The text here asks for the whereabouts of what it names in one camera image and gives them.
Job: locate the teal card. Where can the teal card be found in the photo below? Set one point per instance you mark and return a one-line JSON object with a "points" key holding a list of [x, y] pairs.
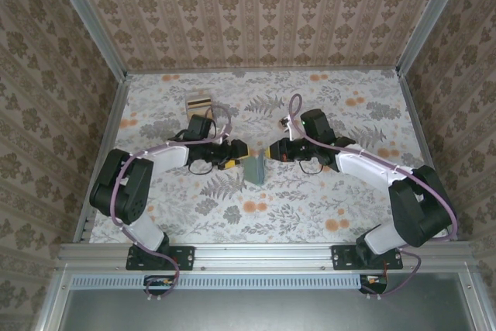
{"points": [[253, 170]]}

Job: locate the beige card with dark stripe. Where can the beige card with dark stripe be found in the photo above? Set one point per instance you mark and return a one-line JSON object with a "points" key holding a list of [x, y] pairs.
{"points": [[199, 98]]}

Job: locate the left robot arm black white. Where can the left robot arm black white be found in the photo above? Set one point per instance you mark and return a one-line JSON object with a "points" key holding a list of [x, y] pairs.
{"points": [[124, 187]]}

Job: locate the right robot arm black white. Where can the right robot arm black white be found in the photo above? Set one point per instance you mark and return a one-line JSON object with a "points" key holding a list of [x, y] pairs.
{"points": [[418, 207]]}

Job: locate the black connector box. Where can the black connector box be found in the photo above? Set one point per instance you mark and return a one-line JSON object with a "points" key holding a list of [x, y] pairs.
{"points": [[159, 283], [374, 282]]}

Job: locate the grey metal sheet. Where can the grey metal sheet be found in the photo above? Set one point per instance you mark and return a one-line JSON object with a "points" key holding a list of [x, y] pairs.
{"points": [[263, 309]]}

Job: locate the aluminium front rail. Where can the aluminium front rail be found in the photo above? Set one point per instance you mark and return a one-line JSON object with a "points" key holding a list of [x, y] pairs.
{"points": [[263, 257]]}

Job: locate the aluminium rail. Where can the aluminium rail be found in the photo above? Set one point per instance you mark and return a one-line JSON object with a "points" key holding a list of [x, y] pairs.
{"points": [[263, 257], [100, 160], [428, 160]]}

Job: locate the aluminium left side rail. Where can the aluminium left side rail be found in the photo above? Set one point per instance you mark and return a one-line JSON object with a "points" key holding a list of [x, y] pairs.
{"points": [[100, 160]]}

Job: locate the aluminium right side rail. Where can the aluminium right side rail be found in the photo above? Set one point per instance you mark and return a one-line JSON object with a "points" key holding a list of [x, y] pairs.
{"points": [[428, 160]]}

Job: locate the aluminium left frame post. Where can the aluminium left frame post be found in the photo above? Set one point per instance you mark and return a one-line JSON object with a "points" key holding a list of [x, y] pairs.
{"points": [[87, 21]]}

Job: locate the aluminium frame post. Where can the aluminium frame post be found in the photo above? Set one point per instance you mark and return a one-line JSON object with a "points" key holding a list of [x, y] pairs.
{"points": [[87, 21], [428, 13]]}

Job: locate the aluminium right frame post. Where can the aluminium right frame post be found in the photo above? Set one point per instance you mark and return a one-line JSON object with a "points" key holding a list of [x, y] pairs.
{"points": [[428, 13]]}

